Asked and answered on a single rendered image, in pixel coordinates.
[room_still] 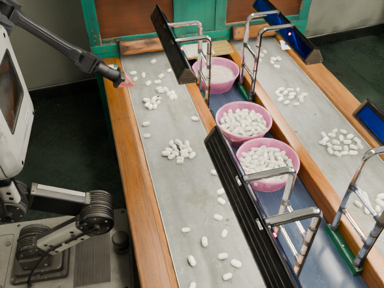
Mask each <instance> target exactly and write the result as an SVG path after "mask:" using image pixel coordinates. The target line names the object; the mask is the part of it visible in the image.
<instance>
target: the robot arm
mask: <svg viewBox="0 0 384 288"><path fill-rule="evenodd" d="M22 6H23V5H22V4H20V3H18V2H17V1H15V0H0V25H2V26H3V27H4V28H5V30H6V32H7V34H8V36H10V33H11V32H12V30H13V27H14V25H17V26H19V27H21V28H23V29H25V30H26V31H28V32H29V33H31V34H32V35H34V36H36V37H37V38H39V39H41V40H42V41H44V42H46V43H47V44H48V45H50V46H52V47H53V48H55V49H57V50H58V51H60V52H62V53H63V54H64V55H65V56H67V57H68V58H69V59H70V60H71V61H73V62H74V63H75V65H77V66H79V69H80V71H82V72H84V73H89V74H91V72H92V70H93V69H94V73H96V74H98V75H100V76H102V77H104V78H106V79H108V80H110V81H112V82H113V86H114V88H117V87H134V85H135V84H134V83H133V82H132V80H131V79H130V78H129V76H128V75H127V74H126V73H125V72H124V71H123V72H121V67H118V68H117V69H114V68H112V67H110V66H108V65H106V64H105V62H104V61H103V59H102V58H101V57H99V56H96V55H94V54H92V53H90V52H88V51H85V50H83V49H81V48H80V47H77V46H74V45H72V44H70V43H68V42H67V41H65V40H64V39H62V38H60V37H59V36H57V35H56V34H54V33H52V32H51V31H49V30H48V29H46V28H44V27H43V26H41V25H40V24H38V23H36V22H35V21H33V20H32V19H30V18H29V17H28V16H26V15H25V14H24V13H23V12H22V11H21V8H22ZM13 11H14V12H13ZM12 13H13V14H12ZM81 55H82V56H81ZM80 57H81V58H80ZM79 58H80V60H79ZM125 80H127V81H129V82H130V83H131V84H128V83H124V81H125Z"/></svg>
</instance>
